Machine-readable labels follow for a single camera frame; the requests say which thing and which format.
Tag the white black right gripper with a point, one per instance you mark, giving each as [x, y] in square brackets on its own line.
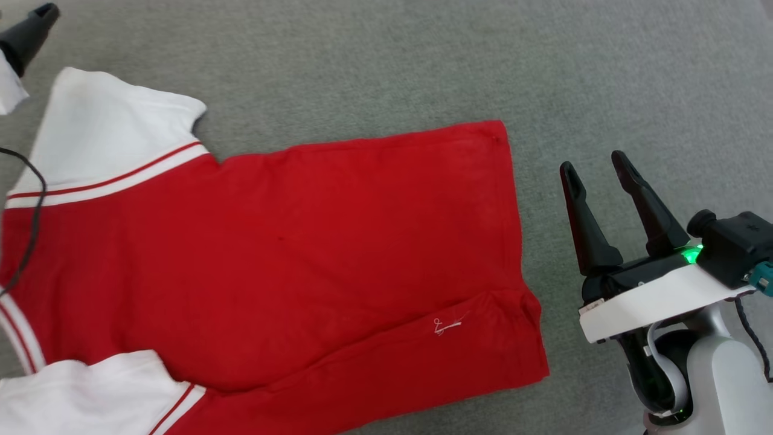
[652, 296]

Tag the red white basketball jersey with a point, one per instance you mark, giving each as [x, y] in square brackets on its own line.
[302, 241]

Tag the teal right camera connector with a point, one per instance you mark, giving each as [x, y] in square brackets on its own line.
[764, 279]

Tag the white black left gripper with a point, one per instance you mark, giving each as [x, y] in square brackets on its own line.
[9, 84]

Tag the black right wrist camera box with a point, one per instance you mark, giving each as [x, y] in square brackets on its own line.
[740, 244]

